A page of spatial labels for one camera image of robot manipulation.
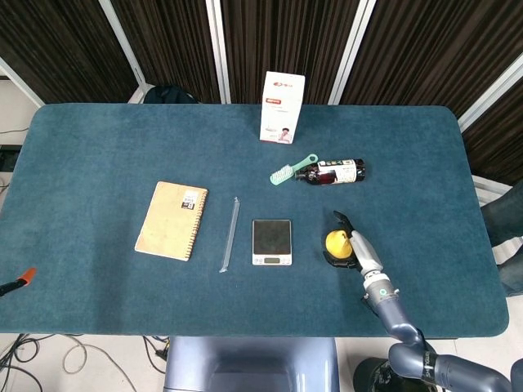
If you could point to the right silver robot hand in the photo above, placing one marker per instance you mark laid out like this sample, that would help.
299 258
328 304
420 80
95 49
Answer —
365 251

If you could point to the yellow pear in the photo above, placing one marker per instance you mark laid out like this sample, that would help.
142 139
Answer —
335 243

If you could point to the right blue robot arm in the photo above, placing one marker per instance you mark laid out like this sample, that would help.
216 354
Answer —
392 314

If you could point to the silver digital kitchen scale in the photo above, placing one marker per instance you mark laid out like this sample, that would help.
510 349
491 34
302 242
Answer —
271 239

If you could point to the dark brown labelled bottle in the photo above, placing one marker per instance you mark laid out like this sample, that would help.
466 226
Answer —
331 173

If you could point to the green scrub brush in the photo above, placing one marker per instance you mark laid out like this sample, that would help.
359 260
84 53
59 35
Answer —
280 176

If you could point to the black round base object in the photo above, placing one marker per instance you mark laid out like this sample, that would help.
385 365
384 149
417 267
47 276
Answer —
376 375

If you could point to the clear plastic straw tube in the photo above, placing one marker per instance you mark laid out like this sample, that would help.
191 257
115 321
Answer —
230 232

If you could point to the blue robot torso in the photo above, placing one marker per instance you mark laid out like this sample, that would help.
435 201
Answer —
249 363

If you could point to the white orange carton box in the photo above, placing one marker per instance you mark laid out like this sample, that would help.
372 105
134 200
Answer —
282 106

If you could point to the yellow spiral notebook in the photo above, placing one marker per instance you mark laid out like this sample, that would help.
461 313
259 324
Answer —
171 220

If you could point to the teal table cloth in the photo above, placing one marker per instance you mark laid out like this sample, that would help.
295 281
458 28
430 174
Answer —
122 302

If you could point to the black bag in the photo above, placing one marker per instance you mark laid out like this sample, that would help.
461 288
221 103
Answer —
167 94

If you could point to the white partition frame post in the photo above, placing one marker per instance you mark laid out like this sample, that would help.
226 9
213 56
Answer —
218 49
122 41
20 81
353 49
490 94

